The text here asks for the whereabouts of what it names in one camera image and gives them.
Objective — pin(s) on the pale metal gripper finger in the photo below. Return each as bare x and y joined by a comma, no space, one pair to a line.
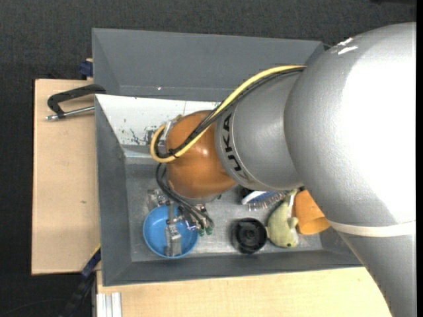
169,243
177,244

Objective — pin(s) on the blue bowl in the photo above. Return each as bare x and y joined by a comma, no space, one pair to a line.
153,233

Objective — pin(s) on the black round lid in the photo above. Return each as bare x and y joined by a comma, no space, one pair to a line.
248,235

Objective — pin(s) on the blue and white brush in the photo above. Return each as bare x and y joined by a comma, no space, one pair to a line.
264,199

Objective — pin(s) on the green plush toy animal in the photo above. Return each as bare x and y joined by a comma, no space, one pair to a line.
281,226

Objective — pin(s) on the pale wood flat board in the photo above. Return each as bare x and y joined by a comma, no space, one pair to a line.
62,183

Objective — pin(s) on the orange cup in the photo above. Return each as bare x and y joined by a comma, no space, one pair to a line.
309,216

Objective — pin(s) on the grey metal bin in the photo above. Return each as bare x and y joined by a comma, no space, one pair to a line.
158,61

